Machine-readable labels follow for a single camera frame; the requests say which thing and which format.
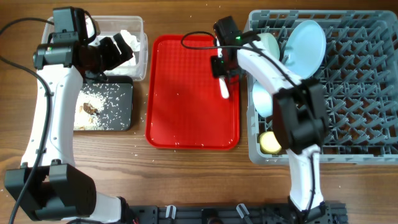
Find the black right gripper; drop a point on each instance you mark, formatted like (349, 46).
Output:
(216, 66)

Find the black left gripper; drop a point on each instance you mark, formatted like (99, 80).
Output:
(115, 58)

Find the white plastic fork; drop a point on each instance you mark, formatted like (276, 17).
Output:
(223, 88)

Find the white paper napkin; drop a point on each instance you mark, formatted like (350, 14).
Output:
(129, 67)

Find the rice and food leftovers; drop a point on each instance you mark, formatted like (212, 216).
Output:
(93, 109)

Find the green bowl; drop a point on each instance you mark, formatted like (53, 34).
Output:
(270, 44)

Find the light blue bowl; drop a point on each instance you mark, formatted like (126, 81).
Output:
(262, 100)

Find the large light blue plate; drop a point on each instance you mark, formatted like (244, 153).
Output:
(305, 49)

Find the yellow plastic cup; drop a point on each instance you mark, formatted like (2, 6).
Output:
(268, 143)

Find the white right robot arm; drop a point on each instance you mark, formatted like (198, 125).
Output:
(299, 118)

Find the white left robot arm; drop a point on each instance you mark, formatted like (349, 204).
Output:
(47, 186)

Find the black waste tray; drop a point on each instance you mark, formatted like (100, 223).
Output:
(118, 112)

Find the clear plastic waste bin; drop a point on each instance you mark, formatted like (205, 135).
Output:
(109, 26)

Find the red plastic tray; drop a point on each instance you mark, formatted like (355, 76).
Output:
(185, 109)

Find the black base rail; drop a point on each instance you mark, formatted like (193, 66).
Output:
(266, 214)

